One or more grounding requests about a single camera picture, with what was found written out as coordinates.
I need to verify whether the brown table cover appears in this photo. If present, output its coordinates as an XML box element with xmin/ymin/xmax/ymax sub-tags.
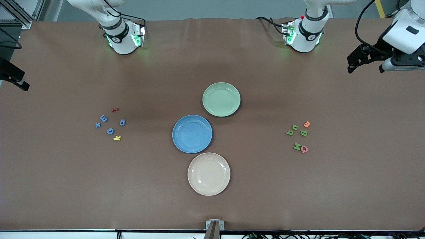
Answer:
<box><xmin>0</xmin><ymin>17</ymin><xmax>425</xmax><ymax>231</ymax></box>

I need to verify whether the green plate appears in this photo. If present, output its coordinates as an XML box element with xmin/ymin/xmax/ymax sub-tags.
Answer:
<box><xmin>202</xmin><ymin>82</ymin><xmax>241</xmax><ymax>118</ymax></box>

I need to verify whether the blue plate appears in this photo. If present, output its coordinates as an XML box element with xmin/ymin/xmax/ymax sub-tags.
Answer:
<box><xmin>172</xmin><ymin>115</ymin><xmax>213</xmax><ymax>154</ymax></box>

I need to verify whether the beige plate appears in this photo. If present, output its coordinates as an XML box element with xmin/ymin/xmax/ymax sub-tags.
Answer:
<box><xmin>187</xmin><ymin>152</ymin><xmax>231</xmax><ymax>196</ymax></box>

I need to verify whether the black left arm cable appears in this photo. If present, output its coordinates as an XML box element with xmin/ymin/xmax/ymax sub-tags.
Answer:
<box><xmin>355</xmin><ymin>0</ymin><xmax>404</xmax><ymax>55</ymax></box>

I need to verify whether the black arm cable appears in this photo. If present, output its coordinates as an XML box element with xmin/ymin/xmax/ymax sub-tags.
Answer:
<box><xmin>355</xmin><ymin>0</ymin><xmax>404</xmax><ymax>55</ymax></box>
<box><xmin>0</xmin><ymin>27</ymin><xmax>22</xmax><ymax>49</ymax></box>

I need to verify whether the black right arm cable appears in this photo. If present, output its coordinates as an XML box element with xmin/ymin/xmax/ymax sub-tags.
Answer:
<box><xmin>0</xmin><ymin>27</ymin><xmax>22</xmax><ymax>49</ymax></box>

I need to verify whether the aluminium frame profile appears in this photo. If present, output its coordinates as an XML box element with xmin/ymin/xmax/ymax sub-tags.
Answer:
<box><xmin>0</xmin><ymin>0</ymin><xmax>45</xmax><ymax>30</ymax></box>

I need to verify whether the black left base cable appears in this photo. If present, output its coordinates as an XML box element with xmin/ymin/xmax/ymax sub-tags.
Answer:
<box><xmin>256</xmin><ymin>16</ymin><xmax>287</xmax><ymax>35</ymax></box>

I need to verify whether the black base cable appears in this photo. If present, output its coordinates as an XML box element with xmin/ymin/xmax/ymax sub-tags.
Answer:
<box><xmin>120</xmin><ymin>13</ymin><xmax>147</xmax><ymax>27</ymax></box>
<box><xmin>256</xmin><ymin>16</ymin><xmax>287</xmax><ymax>35</ymax></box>

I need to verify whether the black right base cable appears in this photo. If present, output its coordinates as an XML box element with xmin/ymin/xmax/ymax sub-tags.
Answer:
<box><xmin>120</xmin><ymin>13</ymin><xmax>147</xmax><ymax>27</ymax></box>

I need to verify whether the grey metal bracket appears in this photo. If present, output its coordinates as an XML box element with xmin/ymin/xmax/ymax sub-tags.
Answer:
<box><xmin>206</xmin><ymin>220</ymin><xmax>225</xmax><ymax>231</ymax></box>

